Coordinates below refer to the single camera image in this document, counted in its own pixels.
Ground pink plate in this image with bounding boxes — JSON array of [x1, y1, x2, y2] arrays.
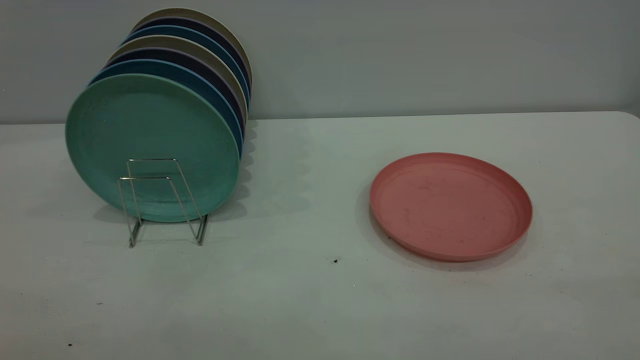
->
[[369, 152, 534, 263]]

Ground green plate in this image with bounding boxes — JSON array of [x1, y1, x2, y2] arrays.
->
[[65, 73, 241, 224]]

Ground dark navy plate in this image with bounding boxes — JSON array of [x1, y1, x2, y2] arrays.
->
[[103, 47, 247, 137], [130, 16, 252, 92]]

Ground blue plate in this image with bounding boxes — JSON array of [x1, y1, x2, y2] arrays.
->
[[122, 24, 251, 102], [88, 59, 245, 159]]

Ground beige plate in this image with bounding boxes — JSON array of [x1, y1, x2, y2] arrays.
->
[[107, 34, 249, 122], [130, 6, 254, 87]]

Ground metal wire plate rack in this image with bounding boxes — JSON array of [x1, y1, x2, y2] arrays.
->
[[117, 158, 210, 249]]

